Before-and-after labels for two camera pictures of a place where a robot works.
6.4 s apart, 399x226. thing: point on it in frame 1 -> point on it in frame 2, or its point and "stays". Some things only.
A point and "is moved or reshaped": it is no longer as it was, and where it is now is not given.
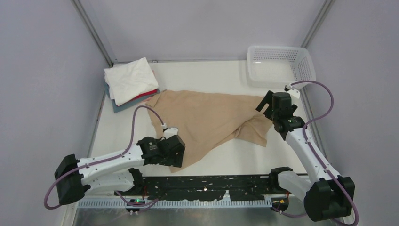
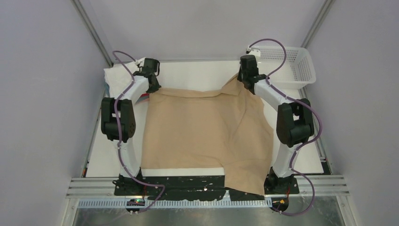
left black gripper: [175, 160] -> [154, 89]
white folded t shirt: [128, 81] stays
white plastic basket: [278, 67] stays
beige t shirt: [194, 123] is moved or reshaped
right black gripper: [268, 99] -> [239, 76]
